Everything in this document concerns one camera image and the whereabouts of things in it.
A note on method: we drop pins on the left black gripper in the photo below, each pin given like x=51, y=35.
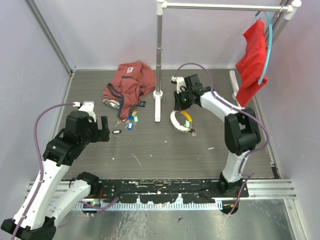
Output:
x=101, y=134

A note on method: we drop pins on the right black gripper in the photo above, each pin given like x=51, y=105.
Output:
x=178, y=105

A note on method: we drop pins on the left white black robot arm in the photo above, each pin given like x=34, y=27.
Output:
x=39, y=216

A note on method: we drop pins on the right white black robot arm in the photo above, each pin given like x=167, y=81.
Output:
x=241, y=131

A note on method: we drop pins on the black key tag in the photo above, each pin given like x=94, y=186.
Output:
x=116, y=132

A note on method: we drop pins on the blue key tag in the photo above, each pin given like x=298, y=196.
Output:
x=129, y=123

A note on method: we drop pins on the rust red t-shirt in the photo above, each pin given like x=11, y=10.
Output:
x=131, y=82

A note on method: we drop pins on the bright red shirt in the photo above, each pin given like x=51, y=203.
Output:
x=251, y=65

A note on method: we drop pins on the light blue clothes hanger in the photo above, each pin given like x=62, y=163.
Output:
x=268, y=47

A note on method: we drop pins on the white metal clothes rack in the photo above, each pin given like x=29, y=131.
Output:
x=286, y=8

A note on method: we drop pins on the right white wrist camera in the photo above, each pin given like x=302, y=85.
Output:
x=180, y=83

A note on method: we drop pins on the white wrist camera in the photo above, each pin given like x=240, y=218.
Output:
x=86, y=106
x=180, y=83

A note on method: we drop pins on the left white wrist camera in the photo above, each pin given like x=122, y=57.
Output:
x=86, y=106

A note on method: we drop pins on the grey slotted cable duct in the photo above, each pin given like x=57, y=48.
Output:
x=175, y=206

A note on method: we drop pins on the black mounting base plate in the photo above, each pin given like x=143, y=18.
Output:
x=160, y=191

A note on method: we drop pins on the aluminium frame post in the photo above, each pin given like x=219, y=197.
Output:
x=49, y=35

